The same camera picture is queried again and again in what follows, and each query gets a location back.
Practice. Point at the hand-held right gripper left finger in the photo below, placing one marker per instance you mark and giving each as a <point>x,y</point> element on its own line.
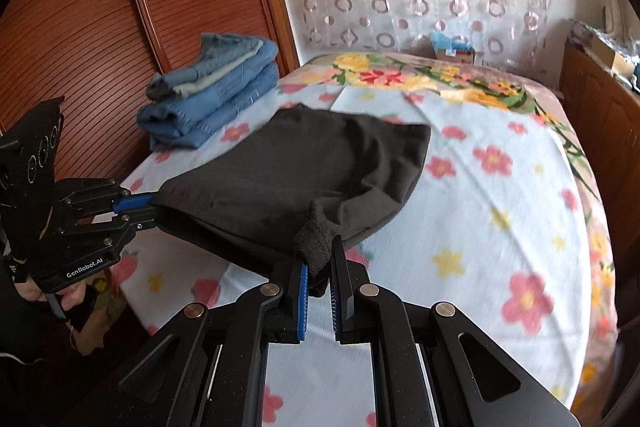
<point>301,302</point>

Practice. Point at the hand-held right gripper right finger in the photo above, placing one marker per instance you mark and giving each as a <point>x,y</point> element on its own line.
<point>336,307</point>

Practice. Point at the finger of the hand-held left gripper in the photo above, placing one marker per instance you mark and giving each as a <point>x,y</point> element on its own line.
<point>130,227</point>
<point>132,204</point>

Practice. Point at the person's left forearm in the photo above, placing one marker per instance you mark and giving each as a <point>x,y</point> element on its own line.
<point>30,347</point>

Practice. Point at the person's left hand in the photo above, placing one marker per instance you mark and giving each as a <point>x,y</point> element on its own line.
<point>30,293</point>

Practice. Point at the dark blue folded jeans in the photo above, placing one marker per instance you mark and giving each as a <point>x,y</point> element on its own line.
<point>200,122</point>

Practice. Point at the white floral bed sheet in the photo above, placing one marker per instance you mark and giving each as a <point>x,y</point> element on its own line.
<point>475,217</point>

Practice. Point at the light blue folded jeans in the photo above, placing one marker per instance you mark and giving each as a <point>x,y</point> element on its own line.
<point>225,67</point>

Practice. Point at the wooden slatted wardrobe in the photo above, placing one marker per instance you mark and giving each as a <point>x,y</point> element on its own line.
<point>75,32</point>

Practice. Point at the pink floral blanket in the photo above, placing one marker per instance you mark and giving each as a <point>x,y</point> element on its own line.
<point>400,74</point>

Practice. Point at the cardboard box with blue bag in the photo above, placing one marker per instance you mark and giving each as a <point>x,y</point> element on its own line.
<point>452,49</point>

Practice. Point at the wooden cabinet counter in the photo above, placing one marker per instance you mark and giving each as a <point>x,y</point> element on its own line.
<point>610,117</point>

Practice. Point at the brown cardboard box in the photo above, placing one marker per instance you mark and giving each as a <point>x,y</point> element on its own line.
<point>615,57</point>

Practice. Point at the pile of clear plastic bags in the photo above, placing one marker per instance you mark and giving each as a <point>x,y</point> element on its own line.
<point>595,32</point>

